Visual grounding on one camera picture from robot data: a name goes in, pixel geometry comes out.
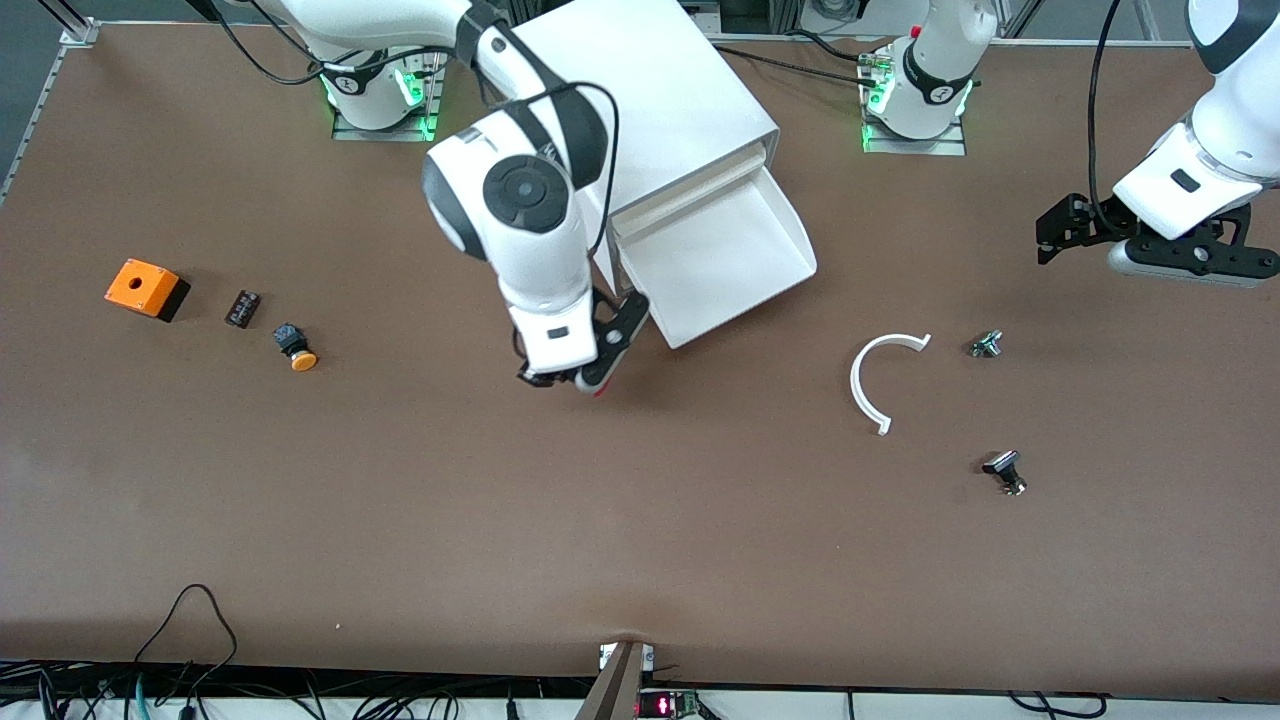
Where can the brown camera mount post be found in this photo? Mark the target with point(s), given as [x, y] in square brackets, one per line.
[615, 690]

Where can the white drawer cabinet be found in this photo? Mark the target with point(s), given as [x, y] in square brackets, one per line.
[680, 90]

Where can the aluminium frame rail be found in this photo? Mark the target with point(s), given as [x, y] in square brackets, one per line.
[40, 110]

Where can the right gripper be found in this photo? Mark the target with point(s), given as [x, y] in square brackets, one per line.
[541, 377]

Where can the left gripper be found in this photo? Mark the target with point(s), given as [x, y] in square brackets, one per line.
[1082, 222]

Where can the orange enclosure box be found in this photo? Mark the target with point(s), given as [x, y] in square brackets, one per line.
[140, 285]

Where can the orange push button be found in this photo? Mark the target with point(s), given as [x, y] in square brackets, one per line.
[300, 355]

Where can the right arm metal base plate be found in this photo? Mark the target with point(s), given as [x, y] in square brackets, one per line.
[420, 125]

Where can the chrome tee fitting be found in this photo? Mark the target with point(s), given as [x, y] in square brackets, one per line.
[987, 344]

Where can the circuit board red display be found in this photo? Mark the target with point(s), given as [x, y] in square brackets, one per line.
[665, 705]

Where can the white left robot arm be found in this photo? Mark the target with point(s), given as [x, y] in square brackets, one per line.
[1240, 110]

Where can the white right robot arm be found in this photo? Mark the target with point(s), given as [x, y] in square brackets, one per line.
[520, 190]

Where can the white plastic drawer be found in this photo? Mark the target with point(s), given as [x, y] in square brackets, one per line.
[690, 185]
[720, 260]

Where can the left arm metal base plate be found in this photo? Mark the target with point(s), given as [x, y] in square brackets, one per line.
[950, 145]

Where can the small black terminal block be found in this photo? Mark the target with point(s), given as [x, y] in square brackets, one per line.
[243, 308]

